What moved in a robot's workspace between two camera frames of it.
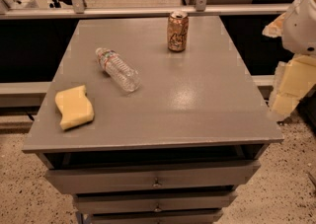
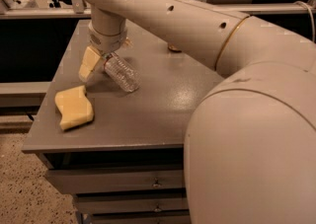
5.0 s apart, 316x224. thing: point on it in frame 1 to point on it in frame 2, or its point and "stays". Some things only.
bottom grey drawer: (204, 217) stays
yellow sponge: (74, 106) stays
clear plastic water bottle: (118, 69) stays
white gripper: (301, 30) to (107, 42)
